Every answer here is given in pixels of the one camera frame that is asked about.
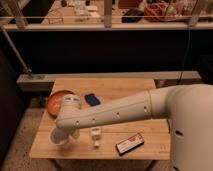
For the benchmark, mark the white ceramic cup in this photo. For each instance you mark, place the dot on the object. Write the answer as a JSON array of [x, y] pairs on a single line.
[[59, 137]]

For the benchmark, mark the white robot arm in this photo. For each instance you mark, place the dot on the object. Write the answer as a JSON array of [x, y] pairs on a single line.
[[188, 107]]

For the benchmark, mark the orange ceramic bowl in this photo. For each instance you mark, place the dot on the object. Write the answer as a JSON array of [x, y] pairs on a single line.
[[54, 100]]

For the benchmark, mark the blue folded cloth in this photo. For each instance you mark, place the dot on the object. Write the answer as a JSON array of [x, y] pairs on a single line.
[[92, 100]]

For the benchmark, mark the white tube with cap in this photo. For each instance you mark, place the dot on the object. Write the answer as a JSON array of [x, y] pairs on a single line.
[[95, 133]]

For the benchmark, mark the black red white box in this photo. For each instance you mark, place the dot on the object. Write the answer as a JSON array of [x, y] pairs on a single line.
[[129, 144]]

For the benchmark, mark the wooden table board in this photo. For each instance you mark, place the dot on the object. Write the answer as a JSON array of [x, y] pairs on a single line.
[[154, 132]]

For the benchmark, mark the grey diagonal metal strut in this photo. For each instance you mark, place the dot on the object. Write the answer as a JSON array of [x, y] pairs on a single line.
[[26, 69]]

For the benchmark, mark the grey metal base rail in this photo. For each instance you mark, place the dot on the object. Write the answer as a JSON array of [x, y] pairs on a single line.
[[44, 82]]

